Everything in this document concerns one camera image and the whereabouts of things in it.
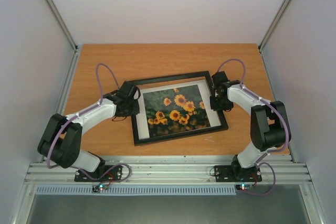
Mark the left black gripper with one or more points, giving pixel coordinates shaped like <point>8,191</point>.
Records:
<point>136,111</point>

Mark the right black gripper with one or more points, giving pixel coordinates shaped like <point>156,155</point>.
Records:
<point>217,102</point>

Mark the black picture frame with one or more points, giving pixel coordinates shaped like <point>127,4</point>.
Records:
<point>168,77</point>

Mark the white mat board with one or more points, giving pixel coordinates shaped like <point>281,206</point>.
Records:
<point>204,87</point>

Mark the sunflower photo print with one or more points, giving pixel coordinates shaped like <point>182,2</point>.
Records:
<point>175,109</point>

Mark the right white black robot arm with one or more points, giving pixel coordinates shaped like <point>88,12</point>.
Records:
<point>269,128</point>

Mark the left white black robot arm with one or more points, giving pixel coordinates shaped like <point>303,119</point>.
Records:
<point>61,140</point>

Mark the right small circuit board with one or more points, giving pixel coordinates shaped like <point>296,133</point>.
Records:
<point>244,187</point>

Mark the small circuit board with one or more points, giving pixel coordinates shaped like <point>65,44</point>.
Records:
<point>100,187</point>
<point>244,187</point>

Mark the left small circuit board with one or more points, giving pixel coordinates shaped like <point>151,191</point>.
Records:
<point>100,187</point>

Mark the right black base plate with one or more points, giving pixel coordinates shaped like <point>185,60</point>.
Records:
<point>226,173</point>

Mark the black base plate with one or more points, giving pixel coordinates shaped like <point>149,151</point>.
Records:
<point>104,173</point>
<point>226,173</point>

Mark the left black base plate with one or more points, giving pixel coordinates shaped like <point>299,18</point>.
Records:
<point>104,173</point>

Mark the aluminium front rail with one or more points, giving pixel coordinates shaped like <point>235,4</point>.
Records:
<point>176,169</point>

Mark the grey slotted cable duct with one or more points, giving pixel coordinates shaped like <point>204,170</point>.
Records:
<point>137,190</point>

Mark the right aluminium post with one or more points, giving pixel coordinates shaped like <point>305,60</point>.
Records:
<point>279,14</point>

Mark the aluminium post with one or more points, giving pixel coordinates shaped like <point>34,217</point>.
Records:
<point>279,14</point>
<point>55,12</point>

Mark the left aluminium post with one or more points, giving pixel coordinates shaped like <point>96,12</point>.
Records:
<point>55,12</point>

